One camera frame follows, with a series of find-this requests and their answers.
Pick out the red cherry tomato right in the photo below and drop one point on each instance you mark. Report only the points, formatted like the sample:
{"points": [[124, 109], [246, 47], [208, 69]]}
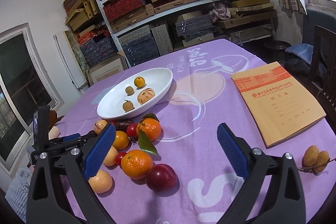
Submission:
{"points": [[131, 130]]}

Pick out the blue cushion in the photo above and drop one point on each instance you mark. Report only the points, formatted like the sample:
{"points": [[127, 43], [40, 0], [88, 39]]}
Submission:
{"points": [[303, 51]]}

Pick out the pink cloth on shelf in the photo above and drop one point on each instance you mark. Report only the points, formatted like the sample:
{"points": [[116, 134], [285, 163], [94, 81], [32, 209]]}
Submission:
{"points": [[219, 11]]}

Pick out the mandarin with green leaf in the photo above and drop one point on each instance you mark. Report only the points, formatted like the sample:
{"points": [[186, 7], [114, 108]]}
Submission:
{"points": [[148, 130]]}

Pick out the small yellow orange in plate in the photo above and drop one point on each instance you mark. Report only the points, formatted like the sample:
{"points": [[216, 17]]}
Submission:
{"points": [[139, 82]]}

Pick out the red cherry tomato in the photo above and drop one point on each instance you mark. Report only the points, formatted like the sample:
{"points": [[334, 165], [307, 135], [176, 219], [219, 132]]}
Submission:
{"points": [[131, 130], [119, 157]]}

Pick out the metal storage shelf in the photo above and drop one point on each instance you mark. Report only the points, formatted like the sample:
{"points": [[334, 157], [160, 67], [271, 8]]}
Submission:
{"points": [[142, 30]]}

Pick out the orange paper notebook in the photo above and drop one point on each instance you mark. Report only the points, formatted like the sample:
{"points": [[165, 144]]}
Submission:
{"points": [[281, 107]]}

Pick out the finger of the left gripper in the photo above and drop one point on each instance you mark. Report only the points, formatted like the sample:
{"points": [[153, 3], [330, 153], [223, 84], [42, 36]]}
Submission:
{"points": [[74, 140]]}

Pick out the striped beige melon fruit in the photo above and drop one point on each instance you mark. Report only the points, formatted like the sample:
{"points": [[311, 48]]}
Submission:
{"points": [[99, 126]]}

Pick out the longan pair on twig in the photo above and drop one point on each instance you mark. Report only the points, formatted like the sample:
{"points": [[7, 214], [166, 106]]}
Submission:
{"points": [[315, 161]]}

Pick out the framed picture leaning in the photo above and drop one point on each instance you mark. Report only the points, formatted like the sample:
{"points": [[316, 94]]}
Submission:
{"points": [[109, 67]]}

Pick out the red cherry tomato front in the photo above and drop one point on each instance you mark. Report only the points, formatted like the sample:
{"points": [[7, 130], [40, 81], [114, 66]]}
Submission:
{"points": [[119, 157]]}

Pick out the dark wooden chair right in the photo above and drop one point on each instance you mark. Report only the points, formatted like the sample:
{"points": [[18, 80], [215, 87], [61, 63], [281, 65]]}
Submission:
{"points": [[322, 70]]}

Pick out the orange yellow tomato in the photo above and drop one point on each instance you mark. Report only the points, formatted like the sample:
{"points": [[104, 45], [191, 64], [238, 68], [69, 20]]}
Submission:
{"points": [[121, 141]]}

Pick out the large dark red plum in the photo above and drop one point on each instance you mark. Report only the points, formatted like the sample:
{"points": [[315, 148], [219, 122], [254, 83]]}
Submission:
{"points": [[161, 178]]}

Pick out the large yellow pear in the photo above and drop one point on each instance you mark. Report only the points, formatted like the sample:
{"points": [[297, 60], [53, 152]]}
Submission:
{"points": [[102, 182]]}

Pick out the purple tablecloth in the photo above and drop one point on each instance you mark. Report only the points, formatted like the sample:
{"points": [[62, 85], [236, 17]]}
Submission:
{"points": [[202, 96]]}

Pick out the small brown longan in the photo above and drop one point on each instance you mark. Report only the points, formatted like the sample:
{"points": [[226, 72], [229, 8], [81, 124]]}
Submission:
{"points": [[127, 106]]}

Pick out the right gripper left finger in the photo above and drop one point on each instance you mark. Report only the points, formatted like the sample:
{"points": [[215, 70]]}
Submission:
{"points": [[47, 201]]}

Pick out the white oval plate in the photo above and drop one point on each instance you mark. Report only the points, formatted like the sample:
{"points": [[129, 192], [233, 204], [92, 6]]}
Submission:
{"points": [[110, 106]]}

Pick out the speckled beige fruit in plate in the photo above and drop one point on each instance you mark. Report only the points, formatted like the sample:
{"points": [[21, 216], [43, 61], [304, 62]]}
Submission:
{"points": [[145, 95]]}

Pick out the medium yellow pear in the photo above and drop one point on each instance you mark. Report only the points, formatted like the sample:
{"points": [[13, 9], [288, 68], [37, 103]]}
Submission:
{"points": [[110, 159]]}

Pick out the large orange mandarin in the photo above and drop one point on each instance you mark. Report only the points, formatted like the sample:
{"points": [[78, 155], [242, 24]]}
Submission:
{"points": [[136, 164]]}

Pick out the dark date fruit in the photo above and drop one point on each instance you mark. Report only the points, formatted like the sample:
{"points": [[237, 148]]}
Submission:
{"points": [[122, 125]]}

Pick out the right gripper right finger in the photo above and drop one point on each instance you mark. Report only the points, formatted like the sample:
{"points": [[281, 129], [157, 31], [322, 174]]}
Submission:
{"points": [[284, 201]]}

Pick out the window with white frame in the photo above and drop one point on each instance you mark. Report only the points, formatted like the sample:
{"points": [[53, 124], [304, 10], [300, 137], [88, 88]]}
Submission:
{"points": [[25, 85]]}

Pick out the beige glasses case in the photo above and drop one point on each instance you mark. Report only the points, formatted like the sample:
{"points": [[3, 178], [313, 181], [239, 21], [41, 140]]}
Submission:
{"points": [[54, 133]]}

